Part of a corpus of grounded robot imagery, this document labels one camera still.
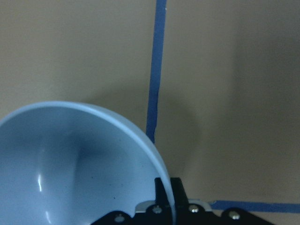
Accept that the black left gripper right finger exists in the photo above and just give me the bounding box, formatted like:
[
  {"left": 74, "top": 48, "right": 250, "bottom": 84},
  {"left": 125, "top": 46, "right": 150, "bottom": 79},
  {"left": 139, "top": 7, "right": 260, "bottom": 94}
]
[{"left": 170, "top": 177, "right": 189, "bottom": 209}]

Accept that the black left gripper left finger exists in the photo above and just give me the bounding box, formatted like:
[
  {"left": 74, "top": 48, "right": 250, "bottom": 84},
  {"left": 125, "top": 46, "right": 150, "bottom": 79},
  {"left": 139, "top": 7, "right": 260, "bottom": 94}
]
[{"left": 154, "top": 178, "right": 171, "bottom": 209}]

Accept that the blue bowl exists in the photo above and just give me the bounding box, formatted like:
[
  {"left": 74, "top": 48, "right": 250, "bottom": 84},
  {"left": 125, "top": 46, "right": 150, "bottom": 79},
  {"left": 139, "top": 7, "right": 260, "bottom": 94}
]
[{"left": 0, "top": 101, "right": 176, "bottom": 225}]

